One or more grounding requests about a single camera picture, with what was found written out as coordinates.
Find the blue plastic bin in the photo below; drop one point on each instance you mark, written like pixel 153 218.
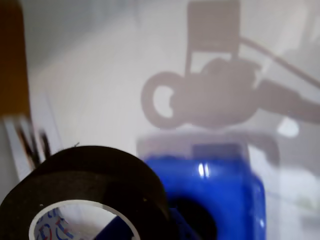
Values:
pixel 225 187

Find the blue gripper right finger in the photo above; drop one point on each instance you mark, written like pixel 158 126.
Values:
pixel 182 227

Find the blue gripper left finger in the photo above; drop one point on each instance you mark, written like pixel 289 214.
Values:
pixel 112 228

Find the black tape roll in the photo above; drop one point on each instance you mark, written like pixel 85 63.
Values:
pixel 75 175

